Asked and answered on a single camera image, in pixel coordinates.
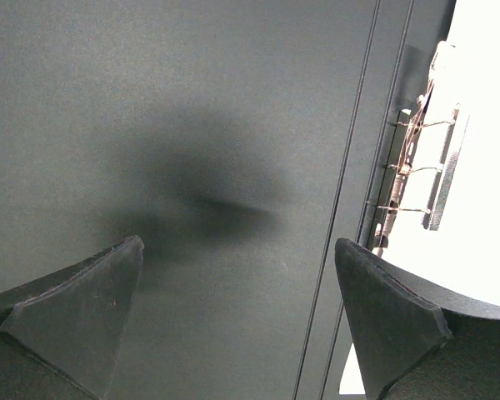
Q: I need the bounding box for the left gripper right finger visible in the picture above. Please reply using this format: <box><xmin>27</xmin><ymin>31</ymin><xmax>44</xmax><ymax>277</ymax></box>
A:
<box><xmin>335</xmin><ymin>238</ymin><xmax>500</xmax><ymax>399</ymax></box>

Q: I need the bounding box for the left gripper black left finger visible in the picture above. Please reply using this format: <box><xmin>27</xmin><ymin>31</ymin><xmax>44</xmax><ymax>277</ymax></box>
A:
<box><xmin>0</xmin><ymin>236</ymin><xmax>144</xmax><ymax>399</ymax></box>

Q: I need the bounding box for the grey black file folder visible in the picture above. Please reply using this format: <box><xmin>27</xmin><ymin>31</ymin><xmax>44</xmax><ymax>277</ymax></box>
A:
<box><xmin>0</xmin><ymin>1</ymin><xmax>455</xmax><ymax>399</ymax></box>

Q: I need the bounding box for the printed paper sheet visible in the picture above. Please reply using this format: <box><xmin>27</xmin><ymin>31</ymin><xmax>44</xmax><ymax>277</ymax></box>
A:
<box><xmin>383</xmin><ymin>1</ymin><xmax>500</xmax><ymax>306</ymax></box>

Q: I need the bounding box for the silver folder clip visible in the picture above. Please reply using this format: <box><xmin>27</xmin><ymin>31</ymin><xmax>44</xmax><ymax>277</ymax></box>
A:
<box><xmin>367</xmin><ymin>41</ymin><xmax>470</xmax><ymax>257</ymax></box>

